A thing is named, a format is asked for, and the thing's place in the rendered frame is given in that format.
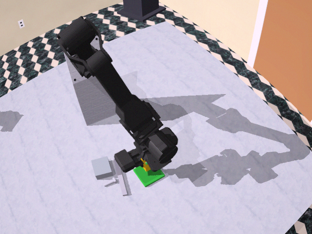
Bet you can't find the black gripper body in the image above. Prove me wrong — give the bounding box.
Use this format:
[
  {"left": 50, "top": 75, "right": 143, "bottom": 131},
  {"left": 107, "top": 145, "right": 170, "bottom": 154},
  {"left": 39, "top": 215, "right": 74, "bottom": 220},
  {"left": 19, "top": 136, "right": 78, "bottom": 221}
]
[{"left": 114, "top": 127, "right": 178, "bottom": 173}]

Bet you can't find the long pale grey flat bar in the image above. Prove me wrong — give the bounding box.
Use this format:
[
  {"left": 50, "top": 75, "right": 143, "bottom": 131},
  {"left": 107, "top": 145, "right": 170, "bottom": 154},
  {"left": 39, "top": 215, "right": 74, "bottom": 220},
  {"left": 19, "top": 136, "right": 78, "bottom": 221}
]
[{"left": 114, "top": 158, "right": 127, "bottom": 196}]

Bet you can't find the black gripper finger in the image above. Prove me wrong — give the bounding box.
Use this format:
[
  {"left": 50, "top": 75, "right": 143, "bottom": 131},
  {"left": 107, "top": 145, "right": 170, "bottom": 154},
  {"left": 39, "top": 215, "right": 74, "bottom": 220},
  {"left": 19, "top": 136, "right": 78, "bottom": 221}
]
[{"left": 127, "top": 149, "right": 144, "bottom": 168}]

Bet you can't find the yellow square nut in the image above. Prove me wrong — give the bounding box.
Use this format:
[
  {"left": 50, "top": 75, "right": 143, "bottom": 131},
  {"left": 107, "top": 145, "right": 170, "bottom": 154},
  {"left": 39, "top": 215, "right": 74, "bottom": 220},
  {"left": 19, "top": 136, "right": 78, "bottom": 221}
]
[{"left": 141, "top": 158, "right": 150, "bottom": 172}]

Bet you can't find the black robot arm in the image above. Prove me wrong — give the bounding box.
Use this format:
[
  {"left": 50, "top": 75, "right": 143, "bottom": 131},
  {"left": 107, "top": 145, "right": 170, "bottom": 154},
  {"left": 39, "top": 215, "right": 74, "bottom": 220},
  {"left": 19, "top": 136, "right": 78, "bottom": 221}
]
[{"left": 56, "top": 16, "right": 178, "bottom": 172}]

